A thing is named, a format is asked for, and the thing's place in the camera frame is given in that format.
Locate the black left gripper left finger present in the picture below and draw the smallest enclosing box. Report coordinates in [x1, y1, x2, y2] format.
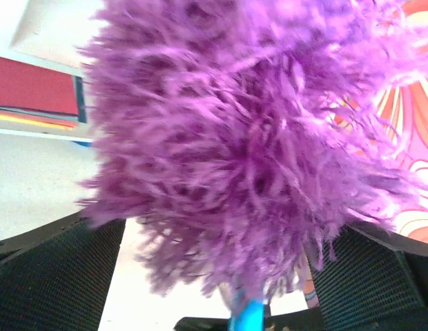
[0, 213, 126, 330]

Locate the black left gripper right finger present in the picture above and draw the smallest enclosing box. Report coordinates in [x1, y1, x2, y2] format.
[305, 222, 428, 330]

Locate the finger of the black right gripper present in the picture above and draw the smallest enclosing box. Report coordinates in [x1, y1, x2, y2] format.
[174, 307, 324, 331]

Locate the purple fluffy duster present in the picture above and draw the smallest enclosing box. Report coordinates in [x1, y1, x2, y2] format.
[81, 1, 428, 330]

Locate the white wooden bookshelf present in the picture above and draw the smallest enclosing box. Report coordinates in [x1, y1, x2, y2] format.
[0, 0, 108, 143]

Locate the blue item under shelf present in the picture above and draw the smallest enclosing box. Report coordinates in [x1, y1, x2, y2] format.
[73, 141, 93, 148]

